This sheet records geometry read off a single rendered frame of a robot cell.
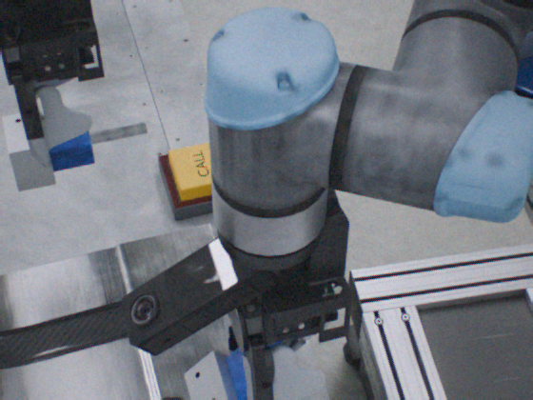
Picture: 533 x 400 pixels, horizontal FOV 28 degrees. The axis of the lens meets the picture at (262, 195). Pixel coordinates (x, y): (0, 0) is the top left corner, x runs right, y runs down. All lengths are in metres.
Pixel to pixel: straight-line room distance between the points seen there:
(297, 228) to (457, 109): 0.14
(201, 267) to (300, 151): 0.17
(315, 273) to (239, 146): 0.16
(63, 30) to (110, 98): 0.36
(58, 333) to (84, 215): 0.22
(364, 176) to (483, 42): 0.11
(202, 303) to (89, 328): 0.24
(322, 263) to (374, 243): 1.40
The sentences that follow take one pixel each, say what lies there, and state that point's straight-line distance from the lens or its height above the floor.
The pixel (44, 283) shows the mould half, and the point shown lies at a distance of 0.98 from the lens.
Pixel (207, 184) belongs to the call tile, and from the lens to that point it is 1.10.
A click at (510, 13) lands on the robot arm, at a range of 0.67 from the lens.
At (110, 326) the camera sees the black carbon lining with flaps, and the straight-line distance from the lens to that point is 0.95.
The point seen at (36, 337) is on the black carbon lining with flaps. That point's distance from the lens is 0.95.
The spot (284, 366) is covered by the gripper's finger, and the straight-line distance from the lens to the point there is 0.79.
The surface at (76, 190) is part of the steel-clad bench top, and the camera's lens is 1.16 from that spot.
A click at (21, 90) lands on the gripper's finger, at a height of 1.05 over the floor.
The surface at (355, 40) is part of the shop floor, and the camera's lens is 2.56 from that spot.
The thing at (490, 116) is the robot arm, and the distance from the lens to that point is 0.59.
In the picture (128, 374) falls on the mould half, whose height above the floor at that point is 0.89.
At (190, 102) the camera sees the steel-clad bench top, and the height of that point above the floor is 0.80.
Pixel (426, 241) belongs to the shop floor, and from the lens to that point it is 2.15.
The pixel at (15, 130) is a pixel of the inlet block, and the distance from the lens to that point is 1.01.
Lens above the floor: 1.66
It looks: 49 degrees down
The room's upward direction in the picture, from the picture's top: straight up
